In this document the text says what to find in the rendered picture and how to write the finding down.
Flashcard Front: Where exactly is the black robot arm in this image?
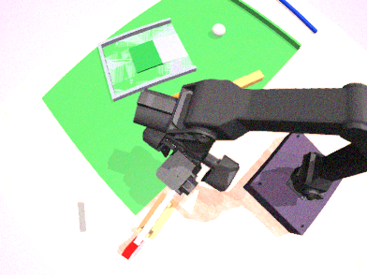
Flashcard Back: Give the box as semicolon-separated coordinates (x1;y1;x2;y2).
132;79;367;200

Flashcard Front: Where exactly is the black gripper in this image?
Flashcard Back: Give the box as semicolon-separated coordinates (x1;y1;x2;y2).
142;127;240;193

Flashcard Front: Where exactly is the green flat mat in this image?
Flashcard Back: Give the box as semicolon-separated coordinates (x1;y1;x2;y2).
42;0;298;216

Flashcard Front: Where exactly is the white ball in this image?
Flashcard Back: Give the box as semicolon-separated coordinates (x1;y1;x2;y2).
212;24;226;36

